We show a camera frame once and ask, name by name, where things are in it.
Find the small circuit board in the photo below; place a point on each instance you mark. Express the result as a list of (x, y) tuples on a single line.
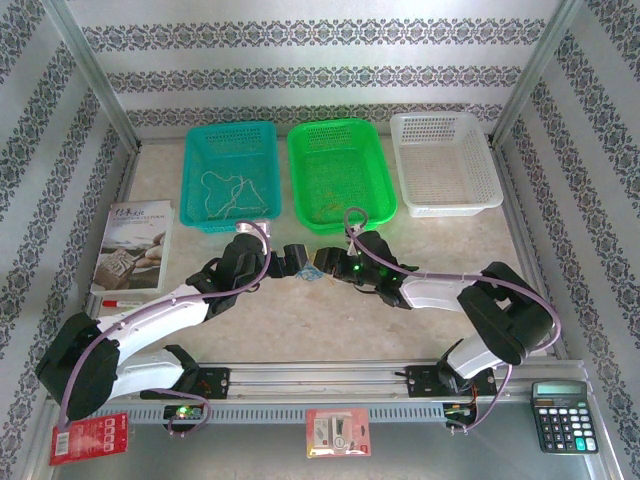
[(182, 412), (457, 410)]

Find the red packaging card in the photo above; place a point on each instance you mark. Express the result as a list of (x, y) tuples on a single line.
[(90, 440)]

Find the black desk calculator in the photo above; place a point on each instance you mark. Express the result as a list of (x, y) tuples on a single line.
[(565, 420)]

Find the paperback book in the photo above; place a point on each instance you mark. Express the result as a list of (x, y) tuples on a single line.
[(135, 245)]

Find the aluminium frame side rail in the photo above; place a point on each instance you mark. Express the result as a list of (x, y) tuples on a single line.
[(129, 170), (520, 225)]

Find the red marker pen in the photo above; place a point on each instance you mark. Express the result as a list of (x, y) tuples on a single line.
[(122, 303)]

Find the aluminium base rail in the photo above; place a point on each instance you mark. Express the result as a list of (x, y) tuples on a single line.
[(320, 377)]

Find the teal plastic basket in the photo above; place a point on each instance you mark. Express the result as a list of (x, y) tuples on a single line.
[(235, 150)]

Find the green plastic basket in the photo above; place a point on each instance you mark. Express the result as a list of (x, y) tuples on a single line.
[(340, 165)]

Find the pink flash drive package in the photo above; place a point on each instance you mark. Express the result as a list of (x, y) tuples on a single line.
[(337, 432)]

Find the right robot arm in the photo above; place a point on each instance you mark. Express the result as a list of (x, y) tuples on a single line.
[(435, 292)]

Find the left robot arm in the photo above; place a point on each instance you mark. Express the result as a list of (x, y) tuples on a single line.
[(150, 320)]

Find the aluminium frame post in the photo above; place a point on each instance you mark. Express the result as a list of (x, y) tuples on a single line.
[(535, 75), (96, 75)]

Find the white plastic basket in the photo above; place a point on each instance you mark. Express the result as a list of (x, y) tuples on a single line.
[(445, 165)]

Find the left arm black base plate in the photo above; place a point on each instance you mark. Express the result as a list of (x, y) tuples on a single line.
[(215, 382)]

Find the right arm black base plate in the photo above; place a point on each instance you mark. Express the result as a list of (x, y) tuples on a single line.
[(422, 380)]

